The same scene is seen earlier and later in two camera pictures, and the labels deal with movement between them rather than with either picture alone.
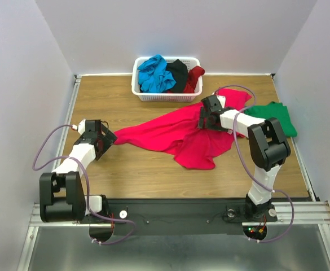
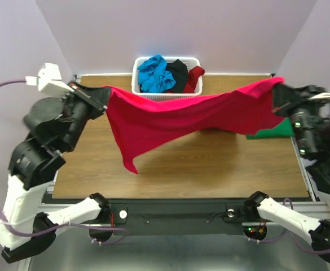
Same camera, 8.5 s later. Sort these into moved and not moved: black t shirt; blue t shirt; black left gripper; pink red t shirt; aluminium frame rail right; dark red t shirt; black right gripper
Moved: pink red t shirt; black left gripper; black right gripper
Not moved: dark red t shirt; blue t shirt; black t shirt; aluminium frame rail right
